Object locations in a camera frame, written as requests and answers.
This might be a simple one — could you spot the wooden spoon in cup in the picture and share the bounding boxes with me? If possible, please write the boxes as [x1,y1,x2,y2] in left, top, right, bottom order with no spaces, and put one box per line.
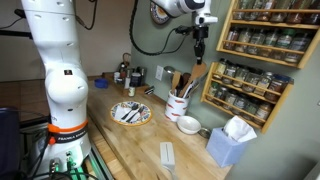
[171,71,181,95]

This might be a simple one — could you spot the decorative wall plate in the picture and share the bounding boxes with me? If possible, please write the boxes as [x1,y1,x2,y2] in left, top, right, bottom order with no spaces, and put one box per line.
[150,2,170,25]

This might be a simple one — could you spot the small metal dish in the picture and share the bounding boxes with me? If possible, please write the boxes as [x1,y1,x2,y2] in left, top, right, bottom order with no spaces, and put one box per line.
[198,128,211,139]

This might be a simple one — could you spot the wooden spice tray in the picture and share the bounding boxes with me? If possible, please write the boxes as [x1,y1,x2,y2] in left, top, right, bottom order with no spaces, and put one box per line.
[102,71,151,98]

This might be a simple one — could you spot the white small bowl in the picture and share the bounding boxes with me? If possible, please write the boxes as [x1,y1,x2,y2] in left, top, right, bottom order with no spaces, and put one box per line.
[177,116,201,135]

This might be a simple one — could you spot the metal ladle in cup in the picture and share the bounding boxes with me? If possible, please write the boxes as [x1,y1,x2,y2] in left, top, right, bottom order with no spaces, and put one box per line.
[164,66,175,75]

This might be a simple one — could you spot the blue tissue box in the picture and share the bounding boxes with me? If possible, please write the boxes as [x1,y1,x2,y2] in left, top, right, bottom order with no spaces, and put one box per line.
[206,116,257,168]

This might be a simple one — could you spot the white wall outlet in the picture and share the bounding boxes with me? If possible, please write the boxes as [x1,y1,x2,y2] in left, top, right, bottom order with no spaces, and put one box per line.
[155,65,164,81]

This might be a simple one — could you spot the metal spoon on plate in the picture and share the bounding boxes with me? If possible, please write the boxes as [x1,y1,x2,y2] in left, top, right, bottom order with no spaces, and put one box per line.
[121,104,139,120]

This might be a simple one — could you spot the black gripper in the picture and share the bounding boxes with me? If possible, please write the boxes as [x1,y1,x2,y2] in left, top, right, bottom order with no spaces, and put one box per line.
[193,26,209,65]

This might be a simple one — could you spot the metal fork on plate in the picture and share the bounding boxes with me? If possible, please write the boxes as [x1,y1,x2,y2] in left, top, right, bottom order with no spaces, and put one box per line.
[126,106,144,123]

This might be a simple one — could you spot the tall steel pepper grinder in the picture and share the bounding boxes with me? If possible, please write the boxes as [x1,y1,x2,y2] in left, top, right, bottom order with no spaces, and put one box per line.
[124,69,130,89]

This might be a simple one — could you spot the white utensil cup orange pattern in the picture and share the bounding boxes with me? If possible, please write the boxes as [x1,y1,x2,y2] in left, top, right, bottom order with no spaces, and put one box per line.
[164,92,189,122]

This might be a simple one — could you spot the colourful patterned plate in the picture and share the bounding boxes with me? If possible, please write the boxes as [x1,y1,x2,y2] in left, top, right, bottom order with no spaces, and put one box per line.
[110,101,152,126]

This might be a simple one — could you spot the blue plastic cup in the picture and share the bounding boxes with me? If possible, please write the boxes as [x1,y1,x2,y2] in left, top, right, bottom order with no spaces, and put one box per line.
[94,78,108,89]

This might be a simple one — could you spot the white spatula on table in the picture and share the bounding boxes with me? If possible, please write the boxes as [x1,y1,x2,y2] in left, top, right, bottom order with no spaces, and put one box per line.
[160,142,178,180]

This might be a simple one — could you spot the wooden spatula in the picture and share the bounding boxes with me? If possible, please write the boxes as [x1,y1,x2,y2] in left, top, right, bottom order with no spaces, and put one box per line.
[179,62,207,98]

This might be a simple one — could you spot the wooden wall spice rack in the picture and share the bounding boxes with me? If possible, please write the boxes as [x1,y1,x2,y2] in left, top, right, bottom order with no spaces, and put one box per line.
[200,0,320,134]

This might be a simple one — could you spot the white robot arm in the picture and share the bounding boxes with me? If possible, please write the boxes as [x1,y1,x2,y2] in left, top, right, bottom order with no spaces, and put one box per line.
[21,0,91,173]

